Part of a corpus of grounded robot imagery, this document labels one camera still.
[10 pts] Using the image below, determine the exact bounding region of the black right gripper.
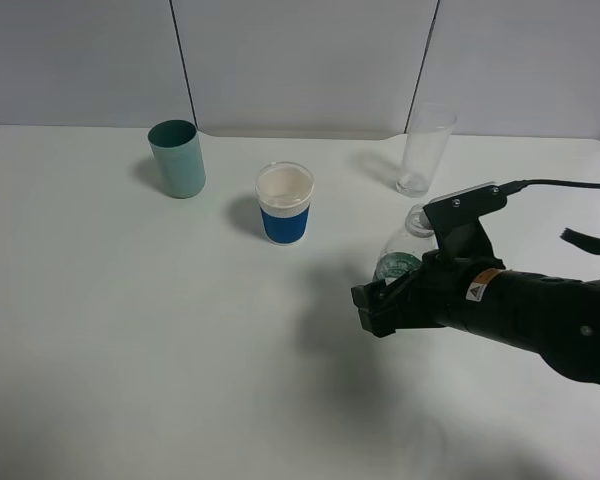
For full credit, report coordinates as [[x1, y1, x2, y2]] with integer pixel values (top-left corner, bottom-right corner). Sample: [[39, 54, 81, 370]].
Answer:
[[351, 251, 505, 338]]

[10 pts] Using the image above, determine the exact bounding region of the clear green-label water bottle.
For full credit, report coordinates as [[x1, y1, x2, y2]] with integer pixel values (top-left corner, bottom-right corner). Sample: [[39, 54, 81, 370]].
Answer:
[[373, 204, 437, 284]]

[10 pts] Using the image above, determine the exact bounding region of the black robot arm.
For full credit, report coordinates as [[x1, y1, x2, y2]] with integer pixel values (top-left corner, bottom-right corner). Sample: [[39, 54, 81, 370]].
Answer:
[[351, 251, 600, 385]]

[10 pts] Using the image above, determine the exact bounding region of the white cup blue sleeve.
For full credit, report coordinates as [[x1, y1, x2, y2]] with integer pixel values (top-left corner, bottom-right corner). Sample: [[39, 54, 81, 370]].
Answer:
[[255, 162, 314, 245]]

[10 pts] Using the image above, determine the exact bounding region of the teal green cup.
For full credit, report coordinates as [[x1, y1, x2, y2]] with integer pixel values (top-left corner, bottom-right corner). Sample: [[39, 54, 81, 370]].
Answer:
[[147, 120, 206, 199]]

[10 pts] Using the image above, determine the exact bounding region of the tall clear drinking glass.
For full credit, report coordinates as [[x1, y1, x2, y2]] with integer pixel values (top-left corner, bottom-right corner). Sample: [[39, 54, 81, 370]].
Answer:
[[396, 103, 457, 198]]

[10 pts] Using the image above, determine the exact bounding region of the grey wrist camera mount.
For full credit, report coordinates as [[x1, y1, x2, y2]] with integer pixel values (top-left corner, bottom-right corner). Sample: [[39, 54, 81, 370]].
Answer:
[[420, 182, 507, 259]]

